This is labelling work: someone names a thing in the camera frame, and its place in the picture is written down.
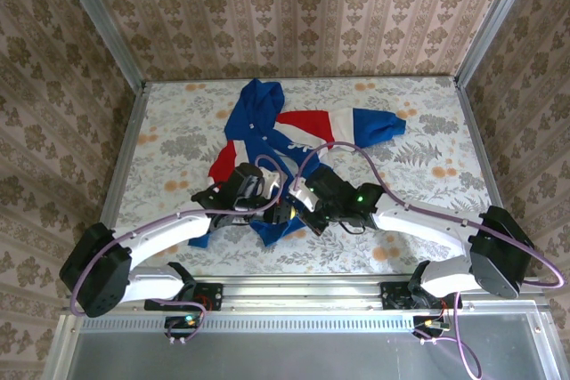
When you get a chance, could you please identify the aluminium table side rail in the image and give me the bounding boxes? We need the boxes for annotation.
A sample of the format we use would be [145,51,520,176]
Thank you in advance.
[453,77,525,277]
[101,81,149,230]

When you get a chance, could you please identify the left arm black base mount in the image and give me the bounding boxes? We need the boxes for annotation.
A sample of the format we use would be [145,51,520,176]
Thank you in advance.
[144,281,224,312]

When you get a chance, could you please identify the aluminium mounting rail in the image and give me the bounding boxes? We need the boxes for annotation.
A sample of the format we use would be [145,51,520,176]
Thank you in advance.
[61,275,547,315]

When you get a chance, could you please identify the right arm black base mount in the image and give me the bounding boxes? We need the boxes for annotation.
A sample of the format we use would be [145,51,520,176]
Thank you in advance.
[379,279,464,311]

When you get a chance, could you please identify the grey metal panel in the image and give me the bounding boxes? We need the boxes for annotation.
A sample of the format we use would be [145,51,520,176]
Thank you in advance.
[42,311,566,380]

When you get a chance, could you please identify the blue red white jacket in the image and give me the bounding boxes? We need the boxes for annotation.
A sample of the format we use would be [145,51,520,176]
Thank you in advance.
[187,77,407,250]

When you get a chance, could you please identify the small control board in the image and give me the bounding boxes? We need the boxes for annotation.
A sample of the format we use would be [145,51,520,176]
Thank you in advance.
[411,313,450,339]
[163,314,202,339]

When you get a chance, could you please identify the left small control board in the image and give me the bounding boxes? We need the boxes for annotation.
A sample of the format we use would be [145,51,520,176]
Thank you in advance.
[163,314,202,339]

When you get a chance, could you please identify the right small control board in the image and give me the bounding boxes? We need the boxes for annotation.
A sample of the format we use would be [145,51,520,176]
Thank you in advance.
[411,313,450,339]

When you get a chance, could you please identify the aluminium frame post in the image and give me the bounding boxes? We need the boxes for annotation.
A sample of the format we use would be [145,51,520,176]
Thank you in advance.
[453,0,542,87]
[49,0,148,90]

